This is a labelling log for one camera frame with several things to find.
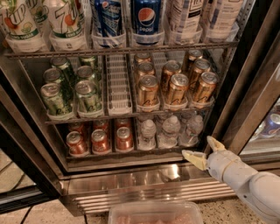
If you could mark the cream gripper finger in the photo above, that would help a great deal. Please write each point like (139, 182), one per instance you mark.
(198, 159)
(215, 144)

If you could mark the green soda can front right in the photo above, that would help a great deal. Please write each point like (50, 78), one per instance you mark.
(89, 99)

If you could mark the clear plastic food container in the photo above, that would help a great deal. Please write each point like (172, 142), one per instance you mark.
(152, 212)

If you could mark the clear water bottle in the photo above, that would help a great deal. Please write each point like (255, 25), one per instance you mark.
(169, 134)
(190, 136)
(146, 139)

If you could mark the clear labelled bottle right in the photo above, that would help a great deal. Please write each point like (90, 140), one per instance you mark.
(221, 18)

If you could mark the blue pepsi bottle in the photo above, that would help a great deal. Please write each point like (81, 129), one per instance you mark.
(145, 19)
(108, 22)

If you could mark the green soda can front left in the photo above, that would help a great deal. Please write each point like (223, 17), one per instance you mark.
(54, 99)

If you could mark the blue Pepsi bottle right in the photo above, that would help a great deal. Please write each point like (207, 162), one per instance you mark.
(145, 19)

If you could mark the upper wire shelf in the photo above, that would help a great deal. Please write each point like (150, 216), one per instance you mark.
(114, 51)

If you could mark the clear labelled bottle left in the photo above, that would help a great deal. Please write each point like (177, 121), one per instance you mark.
(184, 21)

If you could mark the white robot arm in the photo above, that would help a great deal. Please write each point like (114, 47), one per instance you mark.
(259, 190)

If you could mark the gold can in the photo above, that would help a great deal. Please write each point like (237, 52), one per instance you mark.
(170, 68)
(148, 91)
(178, 86)
(205, 87)
(145, 68)
(198, 68)

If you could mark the middle wire shelf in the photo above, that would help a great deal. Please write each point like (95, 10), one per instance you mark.
(135, 114)

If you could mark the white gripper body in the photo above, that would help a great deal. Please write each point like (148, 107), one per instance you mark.
(219, 165)

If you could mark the orange soda can front left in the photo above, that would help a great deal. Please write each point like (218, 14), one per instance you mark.
(76, 144)

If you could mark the orange soda can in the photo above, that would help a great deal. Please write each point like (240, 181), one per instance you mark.
(100, 142)
(76, 144)
(124, 140)

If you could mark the steel fridge door frame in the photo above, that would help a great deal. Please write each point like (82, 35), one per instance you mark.
(250, 86)

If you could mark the orange soda can front middle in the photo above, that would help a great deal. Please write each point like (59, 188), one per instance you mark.
(100, 142)

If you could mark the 7UP zero sugar bottle left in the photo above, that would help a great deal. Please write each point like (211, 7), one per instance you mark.
(17, 21)

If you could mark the blue can behind glass door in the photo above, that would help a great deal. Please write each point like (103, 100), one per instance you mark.
(272, 125)

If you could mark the clear labelled bottle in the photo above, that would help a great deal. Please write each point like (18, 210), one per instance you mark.
(184, 21)
(221, 18)

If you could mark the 7up zero sugar bottle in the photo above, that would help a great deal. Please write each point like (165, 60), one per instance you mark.
(17, 21)
(66, 18)

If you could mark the gold can front right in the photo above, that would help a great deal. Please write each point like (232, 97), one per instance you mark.
(205, 87)

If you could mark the gold can front middle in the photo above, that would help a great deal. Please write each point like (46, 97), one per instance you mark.
(178, 86)

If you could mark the orange soda can front right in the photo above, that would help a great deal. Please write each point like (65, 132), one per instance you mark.
(124, 140)

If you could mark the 7UP zero sugar bottle right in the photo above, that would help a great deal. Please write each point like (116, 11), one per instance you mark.
(66, 18)

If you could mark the wire shelf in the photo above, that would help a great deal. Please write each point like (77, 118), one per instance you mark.
(135, 114)
(114, 51)

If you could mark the blue Pepsi bottle left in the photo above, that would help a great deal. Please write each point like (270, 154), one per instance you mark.
(108, 22)

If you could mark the green soda can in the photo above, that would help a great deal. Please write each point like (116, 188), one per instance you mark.
(54, 99)
(88, 73)
(55, 75)
(89, 99)

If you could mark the gold can front left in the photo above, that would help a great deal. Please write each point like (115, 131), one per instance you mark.
(148, 91)

